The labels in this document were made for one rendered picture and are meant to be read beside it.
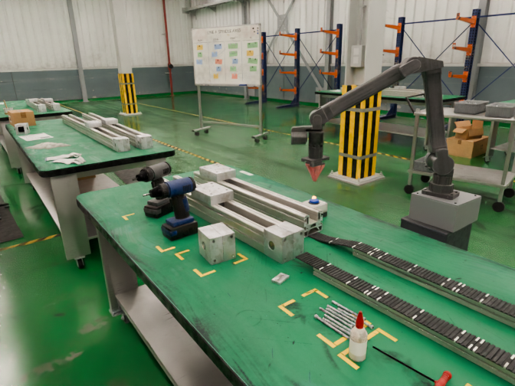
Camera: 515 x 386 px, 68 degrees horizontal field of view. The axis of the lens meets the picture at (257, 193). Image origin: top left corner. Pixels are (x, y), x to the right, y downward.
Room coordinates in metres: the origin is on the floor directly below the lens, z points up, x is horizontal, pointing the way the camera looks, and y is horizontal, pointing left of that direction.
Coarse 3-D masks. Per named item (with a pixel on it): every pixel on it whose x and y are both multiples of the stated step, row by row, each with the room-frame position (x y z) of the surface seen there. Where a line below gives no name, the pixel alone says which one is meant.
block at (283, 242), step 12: (264, 228) 1.17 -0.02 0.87; (276, 228) 1.17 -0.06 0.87; (288, 228) 1.17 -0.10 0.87; (300, 228) 1.16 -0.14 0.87; (264, 240) 1.17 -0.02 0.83; (276, 240) 1.12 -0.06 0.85; (288, 240) 1.12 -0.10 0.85; (300, 240) 1.15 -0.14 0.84; (264, 252) 1.17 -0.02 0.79; (276, 252) 1.12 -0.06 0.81; (288, 252) 1.12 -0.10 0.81; (300, 252) 1.16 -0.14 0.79
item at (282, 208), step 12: (204, 180) 1.83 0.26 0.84; (228, 180) 1.79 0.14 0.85; (240, 180) 1.75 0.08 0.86; (240, 192) 1.59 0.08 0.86; (252, 192) 1.64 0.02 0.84; (264, 192) 1.58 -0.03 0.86; (252, 204) 1.53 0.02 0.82; (264, 204) 1.48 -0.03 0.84; (276, 204) 1.41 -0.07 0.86; (288, 204) 1.46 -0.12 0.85; (300, 204) 1.41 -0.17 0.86; (276, 216) 1.42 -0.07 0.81; (288, 216) 1.35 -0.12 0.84; (300, 216) 1.30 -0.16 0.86; (312, 216) 1.35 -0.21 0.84; (312, 228) 1.36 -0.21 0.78
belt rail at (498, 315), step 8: (360, 256) 1.12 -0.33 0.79; (368, 256) 1.10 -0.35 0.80; (376, 264) 1.07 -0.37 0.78; (384, 264) 1.06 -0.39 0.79; (392, 272) 1.03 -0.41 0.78; (400, 272) 1.02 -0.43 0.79; (416, 280) 0.97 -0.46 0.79; (424, 280) 0.95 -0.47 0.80; (432, 288) 0.93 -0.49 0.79; (440, 288) 0.91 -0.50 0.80; (448, 296) 0.89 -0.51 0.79; (456, 296) 0.88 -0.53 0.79; (464, 296) 0.86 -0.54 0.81; (464, 304) 0.86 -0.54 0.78; (472, 304) 0.85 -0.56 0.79; (480, 304) 0.83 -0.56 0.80; (488, 312) 0.81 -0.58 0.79; (496, 312) 0.80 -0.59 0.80; (504, 320) 0.78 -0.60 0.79; (512, 320) 0.78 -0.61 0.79
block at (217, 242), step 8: (216, 224) 1.21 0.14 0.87; (224, 224) 1.21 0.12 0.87; (200, 232) 1.17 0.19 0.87; (208, 232) 1.15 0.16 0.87; (216, 232) 1.15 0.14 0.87; (224, 232) 1.15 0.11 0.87; (232, 232) 1.15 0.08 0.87; (200, 240) 1.17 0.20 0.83; (208, 240) 1.11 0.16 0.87; (216, 240) 1.11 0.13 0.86; (224, 240) 1.13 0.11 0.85; (232, 240) 1.14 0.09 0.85; (200, 248) 1.18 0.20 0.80; (208, 248) 1.11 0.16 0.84; (216, 248) 1.11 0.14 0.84; (224, 248) 1.12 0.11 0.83; (232, 248) 1.14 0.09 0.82; (208, 256) 1.12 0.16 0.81; (216, 256) 1.11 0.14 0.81; (224, 256) 1.12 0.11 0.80; (232, 256) 1.15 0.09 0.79
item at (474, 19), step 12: (480, 12) 7.95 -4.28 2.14; (408, 36) 9.08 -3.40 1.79; (396, 48) 9.22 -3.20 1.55; (456, 48) 7.58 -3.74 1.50; (468, 48) 7.85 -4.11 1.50; (396, 60) 9.21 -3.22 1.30; (468, 60) 7.91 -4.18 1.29; (468, 72) 7.89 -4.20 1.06; (504, 72) 7.39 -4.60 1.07; (396, 84) 9.27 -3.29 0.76; (444, 84) 8.30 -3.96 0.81; (468, 84) 7.96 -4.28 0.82; (396, 108) 9.24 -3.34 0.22; (456, 120) 7.86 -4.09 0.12
